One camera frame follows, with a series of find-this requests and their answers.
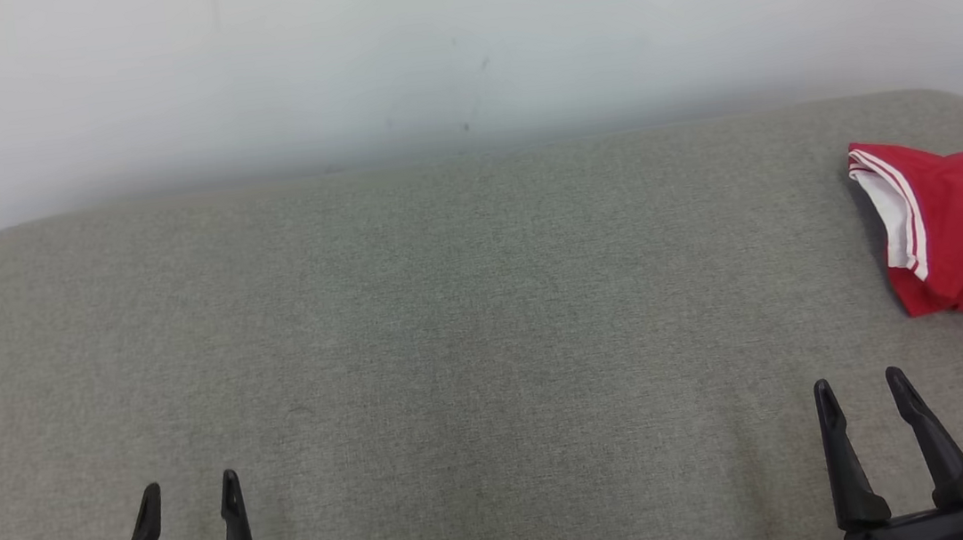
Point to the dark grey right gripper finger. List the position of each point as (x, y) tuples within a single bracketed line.
[(933, 437), (846, 464)]

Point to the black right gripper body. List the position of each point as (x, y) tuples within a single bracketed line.
[(920, 530)]

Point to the grey fabric sofa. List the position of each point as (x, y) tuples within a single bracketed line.
[(454, 353)]

